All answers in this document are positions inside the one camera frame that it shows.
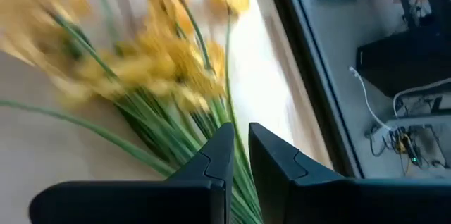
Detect black box under desk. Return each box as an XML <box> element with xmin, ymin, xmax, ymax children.
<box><xmin>355</xmin><ymin>28</ymin><xmax>451</xmax><ymax>98</ymax></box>

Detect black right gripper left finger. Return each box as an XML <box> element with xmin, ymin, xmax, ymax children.
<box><xmin>28</xmin><ymin>121</ymin><xmax>235</xmax><ymax>224</ymax></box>

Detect white floor cable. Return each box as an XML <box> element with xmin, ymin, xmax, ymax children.
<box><xmin>347</xmin><ymin>66</ymin><xmax>451</xmax><ymax>132</ymax></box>

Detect black floor cables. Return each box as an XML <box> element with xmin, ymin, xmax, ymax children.
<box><xmin>368</xmin><ymin>125</ymin><xmax>448</xmax><ymax>173</ymax></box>

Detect yellow artificial flower bunch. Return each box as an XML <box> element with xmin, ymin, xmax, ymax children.
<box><xmin>0</xmin><ymin>0</ymin><xmax>264</xmax><ymax>224</ymax></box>

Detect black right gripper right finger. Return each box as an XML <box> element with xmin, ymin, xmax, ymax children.
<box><xmin>248</xmin><ymin>121</ymin><xmax>451</xmax><ymax>224</ymax></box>

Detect black metal table frame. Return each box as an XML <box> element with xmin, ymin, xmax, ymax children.
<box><xmin>262</xmin><ymin>0</ymin><xmax>364</xmax><ymax>179</ymax></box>

